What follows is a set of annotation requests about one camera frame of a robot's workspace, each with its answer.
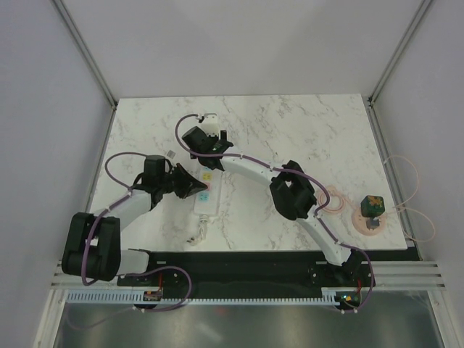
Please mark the right aluminium frame post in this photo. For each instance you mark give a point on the right aluminium frame post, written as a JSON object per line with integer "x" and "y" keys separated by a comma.
{"x": 405, "y": 40}

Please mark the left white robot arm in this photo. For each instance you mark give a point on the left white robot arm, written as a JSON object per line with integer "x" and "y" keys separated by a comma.
{"x": 93, "y": 247}

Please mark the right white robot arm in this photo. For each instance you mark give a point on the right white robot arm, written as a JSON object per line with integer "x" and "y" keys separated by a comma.
{"x": 291, "y": 189}

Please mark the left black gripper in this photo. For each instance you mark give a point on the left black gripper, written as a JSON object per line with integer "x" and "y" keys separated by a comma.
{"x": 189, "y": 185}

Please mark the aluminium frame post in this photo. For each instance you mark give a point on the aluminium frame post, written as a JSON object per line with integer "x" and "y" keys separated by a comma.
{"x": 78, "y": 39}
{"x": 405, "y": 40}

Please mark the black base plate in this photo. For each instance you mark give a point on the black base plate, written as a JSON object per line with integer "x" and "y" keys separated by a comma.
{"x": 249, "y": 273}

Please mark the green patterned cube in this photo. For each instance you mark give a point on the green patterned cube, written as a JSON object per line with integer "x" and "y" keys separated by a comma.
{"x": 372, "y": 206}

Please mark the left aluminium frame post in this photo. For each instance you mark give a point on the left aluminium frame post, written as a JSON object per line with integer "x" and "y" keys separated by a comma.
{"x": 78, "y": 39}

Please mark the white slotted cable duct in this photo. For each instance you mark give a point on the white slotted cable duct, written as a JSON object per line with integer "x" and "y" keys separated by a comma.
{"x": 142, "y": 297}

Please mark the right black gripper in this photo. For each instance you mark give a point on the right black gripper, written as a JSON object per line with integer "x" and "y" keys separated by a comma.
{"x": 212, "y": 137}

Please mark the pink round socket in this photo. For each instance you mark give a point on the pink round socket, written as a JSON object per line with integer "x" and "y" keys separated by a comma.
{"x": 368, "y": 226}

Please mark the white power strip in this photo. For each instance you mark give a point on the white power strip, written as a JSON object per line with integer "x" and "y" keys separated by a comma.
{"x": 207, "y": 201}

